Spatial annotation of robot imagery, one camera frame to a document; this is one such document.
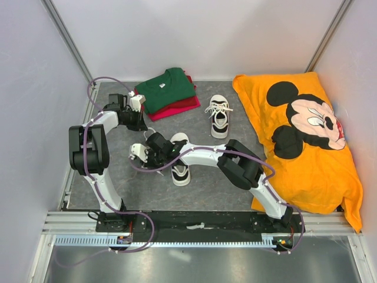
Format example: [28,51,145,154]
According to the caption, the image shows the white shoelace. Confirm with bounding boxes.
[143,127,164,176]

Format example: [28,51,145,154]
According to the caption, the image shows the black white sneaker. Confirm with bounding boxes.
[170,133,191,186]
[204,94,233,139]

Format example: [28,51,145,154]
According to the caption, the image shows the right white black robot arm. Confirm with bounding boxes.
[132,133,293,232]

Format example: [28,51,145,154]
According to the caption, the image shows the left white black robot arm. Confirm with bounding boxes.
[68,92,148,232]

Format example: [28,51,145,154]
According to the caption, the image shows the pink folded t-shirt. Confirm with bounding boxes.
[148,104,200,121]

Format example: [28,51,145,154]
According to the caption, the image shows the green folded t-shirt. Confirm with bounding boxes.
[134,67,197,114]

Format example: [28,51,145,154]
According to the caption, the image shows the dark red folded t-shirt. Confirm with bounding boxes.
[134,69,201,116]

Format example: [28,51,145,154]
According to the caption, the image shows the black white sneaker tied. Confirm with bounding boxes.
[204,94,233,139]

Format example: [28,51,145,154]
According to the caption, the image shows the white tape scrap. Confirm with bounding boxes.
[186,222,214,231]

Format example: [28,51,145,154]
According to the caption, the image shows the orange Mickey Mouse pillow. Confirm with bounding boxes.
[233,72,363,232]

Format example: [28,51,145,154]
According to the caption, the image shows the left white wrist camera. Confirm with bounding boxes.
[128,91,146,112]

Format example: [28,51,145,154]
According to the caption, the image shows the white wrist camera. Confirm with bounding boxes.
[129,143,149,163]
[128,91,146,112]

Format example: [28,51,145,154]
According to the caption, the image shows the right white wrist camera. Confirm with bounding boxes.
[129,143,149,163]

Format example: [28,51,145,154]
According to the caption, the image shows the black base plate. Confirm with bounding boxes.
[95,210,305,243]

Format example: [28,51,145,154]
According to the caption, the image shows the grey slotted cable duct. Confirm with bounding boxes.
[54,232,295,248]

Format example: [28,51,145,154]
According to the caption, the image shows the left aluminium corner post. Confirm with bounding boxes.
[39,0,98,89]

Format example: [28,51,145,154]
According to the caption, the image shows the aluminium corner post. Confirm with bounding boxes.
[305,0,354,73]
[39,0,98,89]

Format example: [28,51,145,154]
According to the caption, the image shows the right aluminium corner post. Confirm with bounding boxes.
[305,0,354,73]

